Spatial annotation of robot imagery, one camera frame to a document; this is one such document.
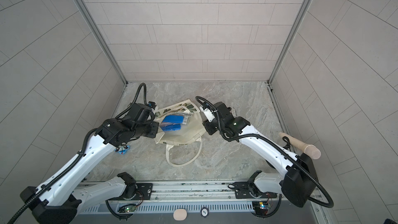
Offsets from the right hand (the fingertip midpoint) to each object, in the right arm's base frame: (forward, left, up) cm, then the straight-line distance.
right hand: (205, 122), depth 78 cm
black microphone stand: (-16, -35, +5) cm, 38 cm away
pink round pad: (-36, +13, -13) cm, 40 cm away
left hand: (-3, +21, +4) cm, 22 cm away
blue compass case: (+6, +21, -12) cm, 24 cm away
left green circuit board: (-33, +36, -12) cm, 50 cm away
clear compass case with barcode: (+9, +12, -10) cm, 17 cm away
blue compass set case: (+7, +18, -6) cm, 20 cm away
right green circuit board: (-35, -22, -17) cm, 45 cm away
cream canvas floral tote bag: (-1, +9, -8) cm, 13 cm away
